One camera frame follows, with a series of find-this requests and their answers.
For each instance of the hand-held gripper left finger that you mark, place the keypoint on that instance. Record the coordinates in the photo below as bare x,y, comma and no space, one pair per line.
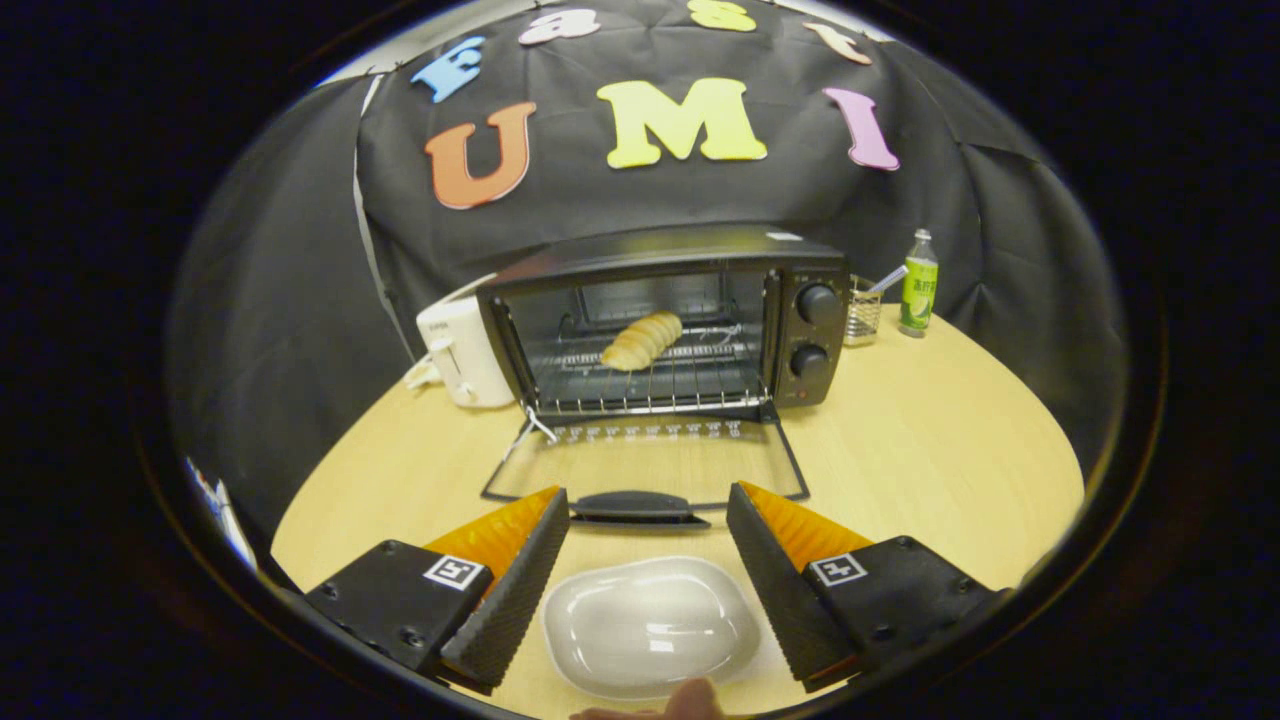
515,595

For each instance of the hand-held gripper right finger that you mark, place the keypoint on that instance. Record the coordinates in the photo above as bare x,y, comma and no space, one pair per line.
785,590

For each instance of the yellow ridged bread roll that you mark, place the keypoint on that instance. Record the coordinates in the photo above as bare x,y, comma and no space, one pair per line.
642,340

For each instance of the black toaster oven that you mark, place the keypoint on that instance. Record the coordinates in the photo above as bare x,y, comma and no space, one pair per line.
660,245

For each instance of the white pop-up toaster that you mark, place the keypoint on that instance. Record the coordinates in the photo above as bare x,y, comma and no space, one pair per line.
465,350

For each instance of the white oval plate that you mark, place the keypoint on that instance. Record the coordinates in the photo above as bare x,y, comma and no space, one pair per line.
650,625

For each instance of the green label drink bottle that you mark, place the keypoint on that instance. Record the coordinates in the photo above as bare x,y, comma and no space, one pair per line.
918,295

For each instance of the white straw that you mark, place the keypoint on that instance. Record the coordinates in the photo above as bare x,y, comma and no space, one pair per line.
888,280

